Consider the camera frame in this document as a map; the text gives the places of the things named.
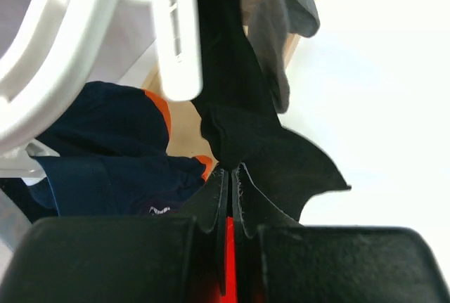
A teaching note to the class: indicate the black sock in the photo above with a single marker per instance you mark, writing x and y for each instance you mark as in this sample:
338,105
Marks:
286,167
234,88

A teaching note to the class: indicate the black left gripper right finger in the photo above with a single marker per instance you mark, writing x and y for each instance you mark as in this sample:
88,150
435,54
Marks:
279,260

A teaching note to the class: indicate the red plastic tray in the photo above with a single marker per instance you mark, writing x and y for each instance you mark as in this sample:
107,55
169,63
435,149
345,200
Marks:
233,286

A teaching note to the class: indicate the grey sock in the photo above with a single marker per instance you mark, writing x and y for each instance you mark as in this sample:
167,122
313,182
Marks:
269,23

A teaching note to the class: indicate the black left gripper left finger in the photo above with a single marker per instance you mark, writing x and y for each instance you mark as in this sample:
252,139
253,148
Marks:
175,257

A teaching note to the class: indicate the white plastic clip hanger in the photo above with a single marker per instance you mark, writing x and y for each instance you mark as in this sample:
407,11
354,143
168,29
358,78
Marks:
52,55

